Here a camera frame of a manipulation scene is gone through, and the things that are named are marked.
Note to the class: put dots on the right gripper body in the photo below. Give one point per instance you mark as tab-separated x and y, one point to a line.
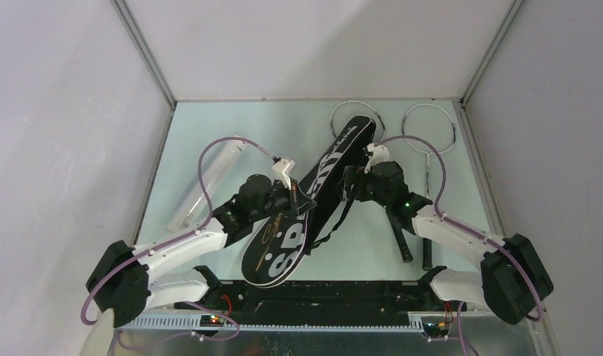
366	184

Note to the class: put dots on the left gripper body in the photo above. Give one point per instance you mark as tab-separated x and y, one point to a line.
282	201

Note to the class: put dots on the white racket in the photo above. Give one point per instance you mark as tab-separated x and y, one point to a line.
433	124
340	115

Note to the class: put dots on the white shuttlecock tube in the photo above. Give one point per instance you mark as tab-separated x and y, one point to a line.
193	208

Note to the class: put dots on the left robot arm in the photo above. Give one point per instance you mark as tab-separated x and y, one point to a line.
129	280

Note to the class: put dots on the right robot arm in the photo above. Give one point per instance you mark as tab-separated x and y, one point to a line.
509	278

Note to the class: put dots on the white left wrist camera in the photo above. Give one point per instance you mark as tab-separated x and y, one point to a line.
281	170

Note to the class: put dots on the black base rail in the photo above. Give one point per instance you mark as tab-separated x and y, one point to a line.
326	303

